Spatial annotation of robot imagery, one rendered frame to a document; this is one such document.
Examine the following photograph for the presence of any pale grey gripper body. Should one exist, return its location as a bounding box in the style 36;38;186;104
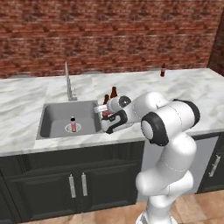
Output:
93;104;111;114

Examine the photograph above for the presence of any small brown bottle red label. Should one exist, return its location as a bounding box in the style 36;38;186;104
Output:
159;62;166;78

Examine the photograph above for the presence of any small red bottle black cap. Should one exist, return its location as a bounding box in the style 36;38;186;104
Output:
69;115;77;133

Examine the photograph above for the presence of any dark cupboard door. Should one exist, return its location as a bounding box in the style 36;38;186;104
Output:
3;168;79;222
76;162;142;214
197;132;224;194

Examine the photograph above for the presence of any silver tap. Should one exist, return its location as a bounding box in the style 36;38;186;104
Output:
64;61;79;102

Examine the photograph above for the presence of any silver cupboard handle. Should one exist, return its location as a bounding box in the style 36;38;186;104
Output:
208;154;222;178
80;171;88;197
68;173;77;199

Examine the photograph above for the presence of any grey dishwasher front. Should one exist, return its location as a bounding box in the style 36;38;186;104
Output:
136;136;221;203

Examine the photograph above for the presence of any dark fixed cupboard panel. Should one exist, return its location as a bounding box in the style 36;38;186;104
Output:
0;141;145;176

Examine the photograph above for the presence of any large brown bottle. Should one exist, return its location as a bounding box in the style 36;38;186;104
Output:
101;94;114;118
109;85;118;99

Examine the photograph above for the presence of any grey sink basin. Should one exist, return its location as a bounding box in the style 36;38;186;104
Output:
36;100;103;141

